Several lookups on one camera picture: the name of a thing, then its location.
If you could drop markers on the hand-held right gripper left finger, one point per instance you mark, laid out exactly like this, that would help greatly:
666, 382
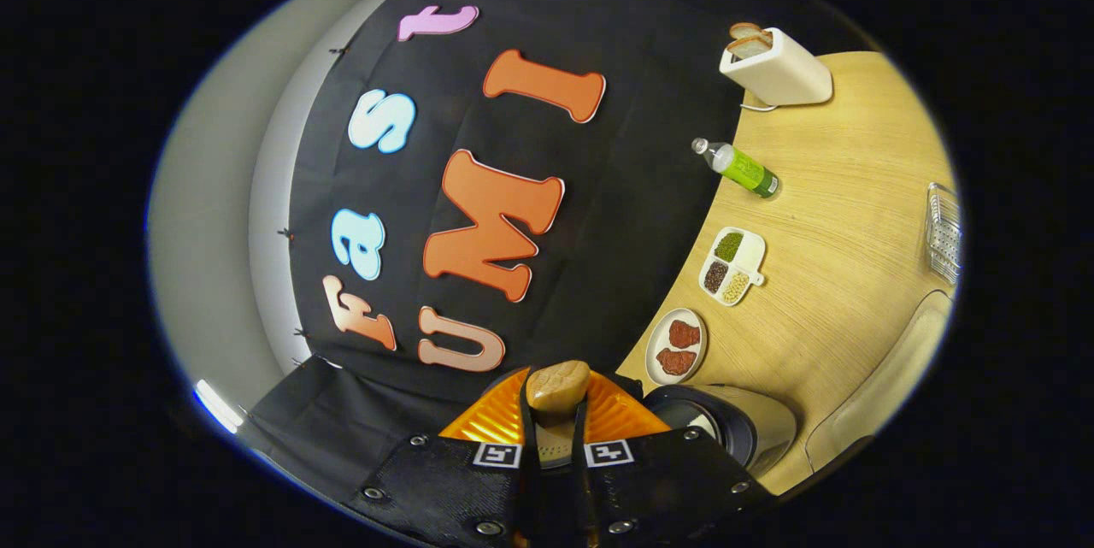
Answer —
530, 497

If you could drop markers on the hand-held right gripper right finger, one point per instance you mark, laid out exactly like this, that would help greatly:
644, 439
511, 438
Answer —
584, 497

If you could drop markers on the wooden spoon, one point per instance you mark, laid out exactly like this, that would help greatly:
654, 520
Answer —
557, 385

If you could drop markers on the black rice cooker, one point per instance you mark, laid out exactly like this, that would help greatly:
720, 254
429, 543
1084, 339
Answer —
761, 428

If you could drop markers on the red meat slice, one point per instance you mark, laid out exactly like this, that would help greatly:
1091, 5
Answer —
675, 362
684, 333

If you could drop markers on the white round plate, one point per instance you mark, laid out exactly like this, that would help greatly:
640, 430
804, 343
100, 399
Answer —
686, 314

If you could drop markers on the white compartment dish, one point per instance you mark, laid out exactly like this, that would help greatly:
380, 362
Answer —
750, 253

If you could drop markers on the black backdrop cloth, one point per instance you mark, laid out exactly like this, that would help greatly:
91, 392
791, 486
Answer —
615, 189

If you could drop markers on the ceiling light panel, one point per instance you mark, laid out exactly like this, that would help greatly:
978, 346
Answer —
218, 407

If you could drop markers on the white rectangular tray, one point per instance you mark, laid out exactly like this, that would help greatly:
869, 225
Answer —
889, 377

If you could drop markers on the green label plastic bottle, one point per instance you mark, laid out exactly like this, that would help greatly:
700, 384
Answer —
744, 169

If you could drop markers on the white toaster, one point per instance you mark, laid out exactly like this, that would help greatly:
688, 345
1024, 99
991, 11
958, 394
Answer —
786, 73

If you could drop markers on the toast bread slice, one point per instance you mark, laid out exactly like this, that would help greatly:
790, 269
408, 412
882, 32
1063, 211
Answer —
745, 30
750, 46

